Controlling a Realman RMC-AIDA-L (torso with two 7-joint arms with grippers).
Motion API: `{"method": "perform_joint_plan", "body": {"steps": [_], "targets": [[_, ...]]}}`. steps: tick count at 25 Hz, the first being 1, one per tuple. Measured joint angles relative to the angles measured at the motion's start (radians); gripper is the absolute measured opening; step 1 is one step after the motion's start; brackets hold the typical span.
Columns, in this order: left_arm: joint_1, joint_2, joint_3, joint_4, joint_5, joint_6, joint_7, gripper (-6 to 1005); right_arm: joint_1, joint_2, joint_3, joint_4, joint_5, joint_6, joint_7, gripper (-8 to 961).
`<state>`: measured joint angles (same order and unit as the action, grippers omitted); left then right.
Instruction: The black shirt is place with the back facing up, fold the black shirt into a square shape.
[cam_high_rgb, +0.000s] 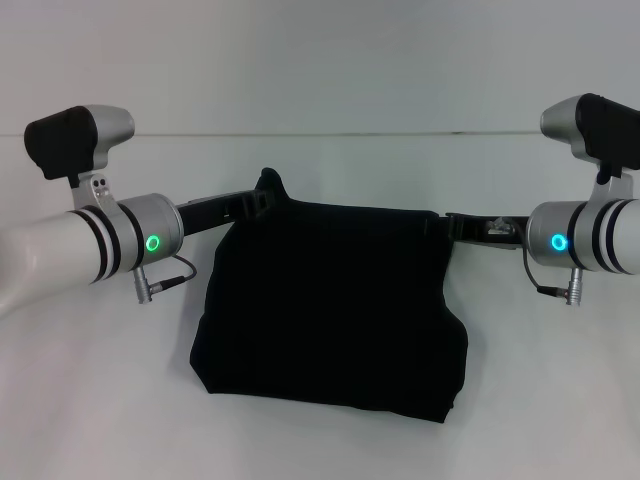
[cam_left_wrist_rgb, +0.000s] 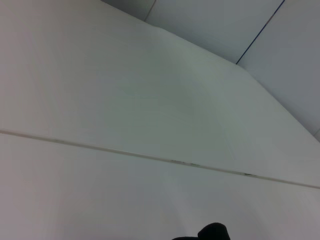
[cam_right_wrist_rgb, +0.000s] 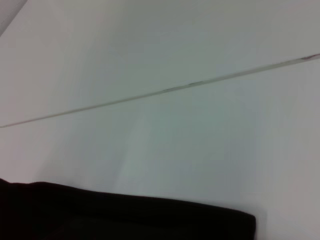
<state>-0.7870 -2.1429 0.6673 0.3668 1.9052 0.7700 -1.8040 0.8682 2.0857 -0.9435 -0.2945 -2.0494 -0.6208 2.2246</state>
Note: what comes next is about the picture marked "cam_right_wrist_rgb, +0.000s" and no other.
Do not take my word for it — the black shirt with white print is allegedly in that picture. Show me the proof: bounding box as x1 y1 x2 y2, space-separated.
0 177 257 240

